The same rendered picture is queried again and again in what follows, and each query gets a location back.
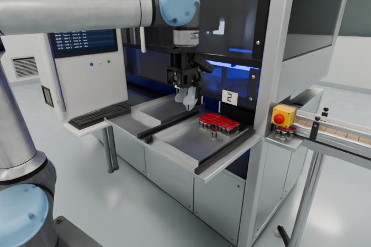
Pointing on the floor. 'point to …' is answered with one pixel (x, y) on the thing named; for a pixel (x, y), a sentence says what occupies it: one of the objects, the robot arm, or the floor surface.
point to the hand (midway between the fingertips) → (190, 106)
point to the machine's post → (266, 94)
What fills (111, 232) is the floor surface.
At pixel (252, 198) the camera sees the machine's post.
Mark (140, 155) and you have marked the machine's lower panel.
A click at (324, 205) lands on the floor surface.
